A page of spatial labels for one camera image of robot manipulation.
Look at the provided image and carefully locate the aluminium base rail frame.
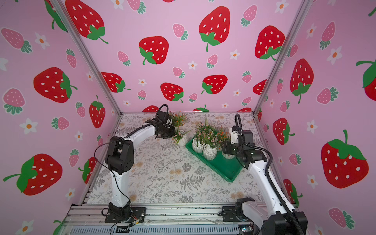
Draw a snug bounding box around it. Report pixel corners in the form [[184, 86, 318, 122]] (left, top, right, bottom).
[[56, 199, 261, 235]]

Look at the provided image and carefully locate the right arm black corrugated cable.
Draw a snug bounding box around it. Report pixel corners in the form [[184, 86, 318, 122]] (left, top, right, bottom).
[[234, 113, 306, 235]]

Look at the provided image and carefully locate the orange flower potted plant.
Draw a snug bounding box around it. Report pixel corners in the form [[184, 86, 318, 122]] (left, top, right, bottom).
[[215, 126, 231, 151]]

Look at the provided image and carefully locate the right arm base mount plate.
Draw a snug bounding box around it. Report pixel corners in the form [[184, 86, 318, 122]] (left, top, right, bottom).
[[217, 206, 252, 222]]

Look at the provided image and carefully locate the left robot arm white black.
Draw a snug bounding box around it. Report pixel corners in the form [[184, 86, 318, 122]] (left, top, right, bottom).
[[105, 112, 175, 220]]

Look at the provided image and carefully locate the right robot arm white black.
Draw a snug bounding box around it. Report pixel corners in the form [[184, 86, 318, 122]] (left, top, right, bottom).
[[223, 142, 308, 235]]

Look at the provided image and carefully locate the tall orange flower pot back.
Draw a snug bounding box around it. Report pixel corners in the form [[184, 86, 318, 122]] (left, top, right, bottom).
[[169, 112, 187, 130]]

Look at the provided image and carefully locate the green plastic storage tray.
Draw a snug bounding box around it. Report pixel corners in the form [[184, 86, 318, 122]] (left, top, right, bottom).
[[186, 140, 243, 182]]

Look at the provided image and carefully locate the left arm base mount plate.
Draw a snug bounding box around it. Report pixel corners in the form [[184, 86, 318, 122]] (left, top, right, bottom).
[[105, 207, 146, 224]]

